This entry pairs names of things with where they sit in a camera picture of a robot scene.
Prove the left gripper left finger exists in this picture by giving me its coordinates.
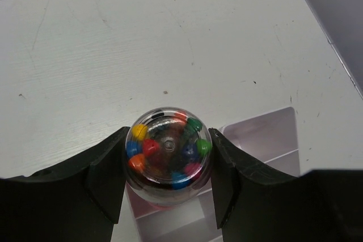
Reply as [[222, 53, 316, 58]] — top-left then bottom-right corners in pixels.
[[1, 127, 129, 241]]

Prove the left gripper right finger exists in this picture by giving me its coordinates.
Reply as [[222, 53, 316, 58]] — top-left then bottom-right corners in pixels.
[[209, 129, 362, 241]]

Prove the left white organizer tray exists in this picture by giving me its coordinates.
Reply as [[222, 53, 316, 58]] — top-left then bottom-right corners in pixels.
[[126, 107, 301, 241]]

